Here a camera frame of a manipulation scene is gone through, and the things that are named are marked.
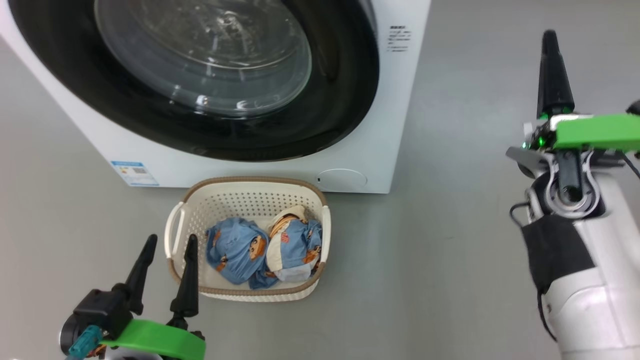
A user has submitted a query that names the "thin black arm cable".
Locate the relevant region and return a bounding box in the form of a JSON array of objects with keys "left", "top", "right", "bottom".
[{"left": 509, "top": 201, "right": 558, "bottom": 343}]

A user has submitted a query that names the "blue energy label sticker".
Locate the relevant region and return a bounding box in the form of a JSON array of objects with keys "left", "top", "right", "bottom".
[{"left": 110, "top": 160, "right": 160, "bottom": 187}]

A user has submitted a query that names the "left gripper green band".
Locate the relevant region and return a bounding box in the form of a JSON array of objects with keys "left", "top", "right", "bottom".
[{"left": 59, "top": 233, "right": 207, "bottom": 360}]

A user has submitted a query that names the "round white filter cover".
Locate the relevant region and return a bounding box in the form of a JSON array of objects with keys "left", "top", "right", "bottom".
[{"left": 316, "top": 168, "right": 368, "bottom": 192}]

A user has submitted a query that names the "cream perforated laundry basket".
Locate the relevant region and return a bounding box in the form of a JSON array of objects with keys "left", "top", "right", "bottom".
[{"left": 164, "top": 176, "right": 332, "bottom": 303}]

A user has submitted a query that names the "white front-load washing machine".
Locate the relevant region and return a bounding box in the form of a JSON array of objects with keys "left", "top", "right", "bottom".
[{"left": 0, "top": 0, "right": 432, "bottom": 195}]

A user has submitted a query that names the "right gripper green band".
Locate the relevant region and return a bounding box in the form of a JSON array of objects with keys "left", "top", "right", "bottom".
[{"left": 505, "top": 29, "right": 640, "bottom": 177}]

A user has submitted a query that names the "blue cartoon print garment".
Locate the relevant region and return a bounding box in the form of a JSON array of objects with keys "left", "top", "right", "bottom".
[{"left": 205, "top": 216, "right": 281, "bottom": 290}]

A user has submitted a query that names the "black round glass washer door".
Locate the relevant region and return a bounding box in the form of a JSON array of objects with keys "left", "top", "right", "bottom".
[{"left": 7, "top": 0, "right": 381, "bottom": 163}]

